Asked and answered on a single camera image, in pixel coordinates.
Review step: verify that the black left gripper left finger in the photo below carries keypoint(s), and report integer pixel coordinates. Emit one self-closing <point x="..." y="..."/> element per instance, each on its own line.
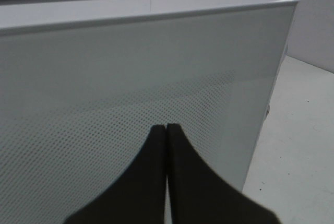
<point x="138" y="195"/>

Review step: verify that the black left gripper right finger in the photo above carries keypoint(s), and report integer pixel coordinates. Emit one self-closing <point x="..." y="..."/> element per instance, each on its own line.
<point x="199" y="195"/>

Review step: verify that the white microwave door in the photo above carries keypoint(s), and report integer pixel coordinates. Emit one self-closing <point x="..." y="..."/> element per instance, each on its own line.
<point x="135" y="111"/>

